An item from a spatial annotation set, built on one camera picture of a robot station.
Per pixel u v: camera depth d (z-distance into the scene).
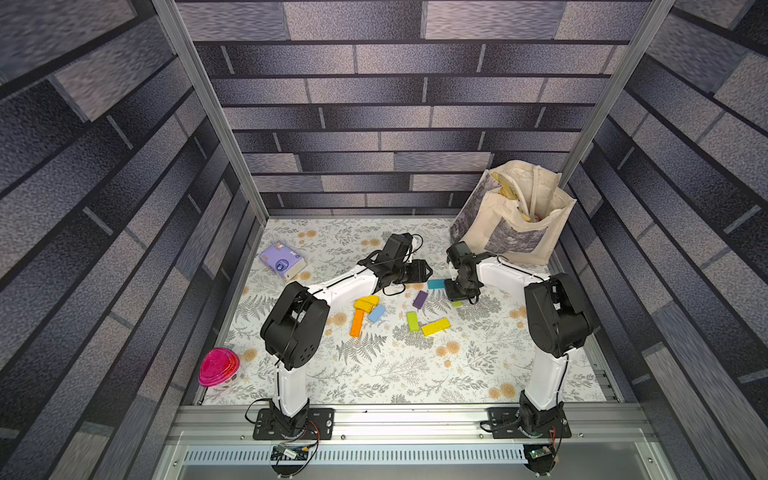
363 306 0.95
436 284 1.00
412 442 0.72
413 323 0.92
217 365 0.74
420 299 0.97
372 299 0.95
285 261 1.00
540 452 0.73
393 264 0.72
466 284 0.81
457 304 0.95
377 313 0.92
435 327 0.90
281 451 0.71
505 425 0.73
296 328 0.52
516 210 0.86
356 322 0.92
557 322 0.51
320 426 0.74
